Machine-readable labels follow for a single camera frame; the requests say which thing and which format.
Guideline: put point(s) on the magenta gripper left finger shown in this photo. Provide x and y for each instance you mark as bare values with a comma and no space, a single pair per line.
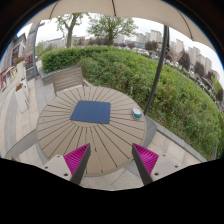
77,161

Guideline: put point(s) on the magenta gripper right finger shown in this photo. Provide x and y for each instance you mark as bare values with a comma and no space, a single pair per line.
145,161

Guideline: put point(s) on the white teal computer mouse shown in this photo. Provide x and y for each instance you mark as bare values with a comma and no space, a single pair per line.
136,113

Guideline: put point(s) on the blue mouse pad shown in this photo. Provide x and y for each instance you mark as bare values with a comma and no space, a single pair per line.
92,112

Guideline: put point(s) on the round slatted wooden table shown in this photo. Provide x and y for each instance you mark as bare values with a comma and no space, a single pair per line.
111,143

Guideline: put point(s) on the green hedge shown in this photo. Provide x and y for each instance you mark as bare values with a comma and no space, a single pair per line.
177,103

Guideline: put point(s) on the slatted wooden chair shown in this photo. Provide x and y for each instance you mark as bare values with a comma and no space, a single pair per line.
67,78

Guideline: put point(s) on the white planter box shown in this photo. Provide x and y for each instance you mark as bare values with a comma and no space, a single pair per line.
22,95

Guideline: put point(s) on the black umbrella pole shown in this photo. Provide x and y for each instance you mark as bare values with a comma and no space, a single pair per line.
164,51

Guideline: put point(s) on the beige patio umbrella canopy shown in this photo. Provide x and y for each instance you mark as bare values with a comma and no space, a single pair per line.
155,10

